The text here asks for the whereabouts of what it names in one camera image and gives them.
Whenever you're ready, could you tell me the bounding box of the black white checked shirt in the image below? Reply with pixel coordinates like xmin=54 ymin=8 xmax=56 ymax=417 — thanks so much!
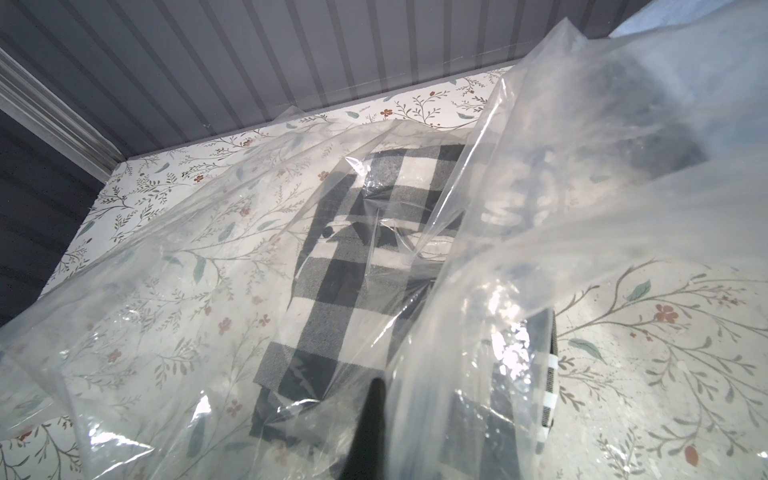
xmin=251 ymin=138 xmax=556 ymax=479

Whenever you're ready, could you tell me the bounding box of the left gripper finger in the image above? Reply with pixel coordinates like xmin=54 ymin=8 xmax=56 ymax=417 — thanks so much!
xmin=340 ymin=378 xmax=386 ymax=480

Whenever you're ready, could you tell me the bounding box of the light blue shirt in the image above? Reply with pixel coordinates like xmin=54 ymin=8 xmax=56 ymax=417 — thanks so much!
xmin=609 ymin=0 xmax=733 ymax=38

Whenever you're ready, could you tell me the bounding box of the clear plastic vacuum bag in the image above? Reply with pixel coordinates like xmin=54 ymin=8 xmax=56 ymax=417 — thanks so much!
xmin=1 ymin=1 xmax=767 ymax=479

